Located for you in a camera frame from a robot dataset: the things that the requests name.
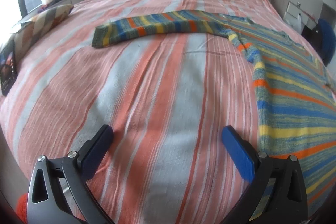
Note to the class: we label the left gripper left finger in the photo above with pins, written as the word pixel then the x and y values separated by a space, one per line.
pixel 46 201

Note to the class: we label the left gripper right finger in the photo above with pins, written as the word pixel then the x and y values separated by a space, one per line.
pixel 287 202

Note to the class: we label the multicolour striped knit sweater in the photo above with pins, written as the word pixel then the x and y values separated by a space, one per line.
pixel 283 77

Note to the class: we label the dark book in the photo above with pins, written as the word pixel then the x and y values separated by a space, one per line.
pixel 8 67

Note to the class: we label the pink striped bed cover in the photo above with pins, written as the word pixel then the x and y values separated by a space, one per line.
pixel 64 90

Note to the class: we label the chevron patterned cushion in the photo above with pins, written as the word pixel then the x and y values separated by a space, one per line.
pixel 37 27

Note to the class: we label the blue garment on chair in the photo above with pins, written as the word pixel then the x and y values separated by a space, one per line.
pixel 327 48

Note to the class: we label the white plastic bag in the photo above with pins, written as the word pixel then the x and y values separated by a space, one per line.
pixel 295 23

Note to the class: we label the white desk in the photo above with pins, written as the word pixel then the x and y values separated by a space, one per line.
pixel 283 6

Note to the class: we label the white window bench cabinet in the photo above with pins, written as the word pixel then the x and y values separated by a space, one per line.
pixel 41 8

